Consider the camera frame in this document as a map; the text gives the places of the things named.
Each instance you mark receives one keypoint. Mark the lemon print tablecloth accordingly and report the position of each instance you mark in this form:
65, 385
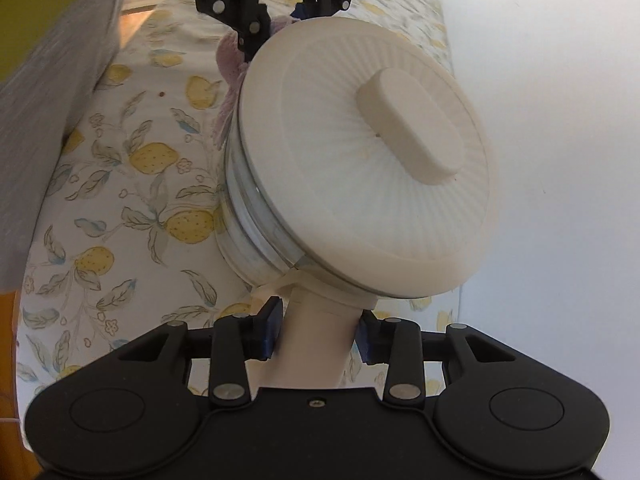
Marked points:
150, 185

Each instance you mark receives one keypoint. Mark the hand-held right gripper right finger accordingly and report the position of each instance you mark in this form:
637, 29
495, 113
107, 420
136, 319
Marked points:
371, 342

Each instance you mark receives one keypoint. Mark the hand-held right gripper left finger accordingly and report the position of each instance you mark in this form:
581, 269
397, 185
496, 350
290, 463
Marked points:
267, 330

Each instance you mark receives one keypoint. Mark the yellow-green board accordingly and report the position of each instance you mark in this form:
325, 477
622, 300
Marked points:
40, 15

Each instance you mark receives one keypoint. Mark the glass kettle with cream lid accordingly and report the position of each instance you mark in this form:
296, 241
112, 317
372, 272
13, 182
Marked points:
350, 185

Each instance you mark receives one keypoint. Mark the grey fabric cushion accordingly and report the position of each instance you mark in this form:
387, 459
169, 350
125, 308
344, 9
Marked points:
50, 110

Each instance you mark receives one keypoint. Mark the pink and grey dishcloth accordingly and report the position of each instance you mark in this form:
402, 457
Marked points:
227, 60

